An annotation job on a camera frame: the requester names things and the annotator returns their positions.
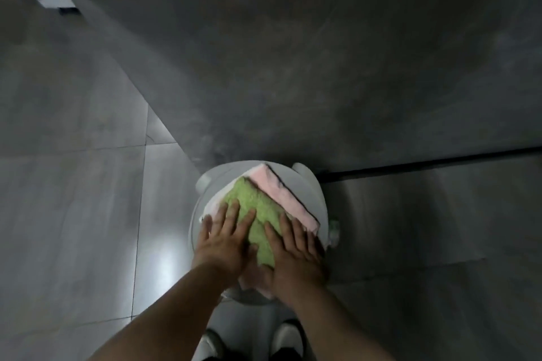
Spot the person's left forearm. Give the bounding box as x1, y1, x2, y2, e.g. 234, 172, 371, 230
90, 264, 231, 361

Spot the person's right forearm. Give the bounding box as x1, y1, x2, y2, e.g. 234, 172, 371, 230
277, 287, 396, 361

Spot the person's white shoe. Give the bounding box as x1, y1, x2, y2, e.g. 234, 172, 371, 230
198, 329, 226, 361
270, 319, 306, 361

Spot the person's right hand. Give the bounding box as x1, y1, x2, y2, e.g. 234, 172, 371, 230
254, 213, 330, 308

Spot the person's left white shoe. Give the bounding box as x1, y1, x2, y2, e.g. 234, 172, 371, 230
198, 329, 226, 361

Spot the person's left hand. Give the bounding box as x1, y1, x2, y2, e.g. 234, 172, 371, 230
192, 199, 260, 286

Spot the pink towel with dark trim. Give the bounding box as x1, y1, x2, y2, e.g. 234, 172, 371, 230
202, 163, 321, 300

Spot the person's right white shoe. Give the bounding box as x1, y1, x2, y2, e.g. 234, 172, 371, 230
270, 319, 306, 361

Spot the green terry towel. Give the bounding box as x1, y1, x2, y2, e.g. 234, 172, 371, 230
223, 177, 294, 268

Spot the white round stool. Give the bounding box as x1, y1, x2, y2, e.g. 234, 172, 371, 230
189, 160, 340, 307

